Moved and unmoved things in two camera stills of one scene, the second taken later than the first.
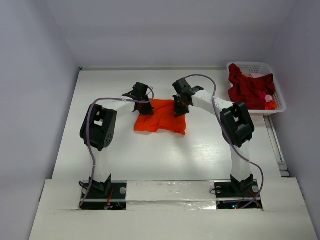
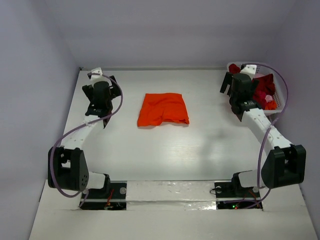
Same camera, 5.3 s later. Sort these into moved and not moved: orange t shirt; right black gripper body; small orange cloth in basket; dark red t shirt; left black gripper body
Moved: right black gripper body; left black gripper body; orange t shirt
Not moved: small orange cloth in basket; dark red t shirt
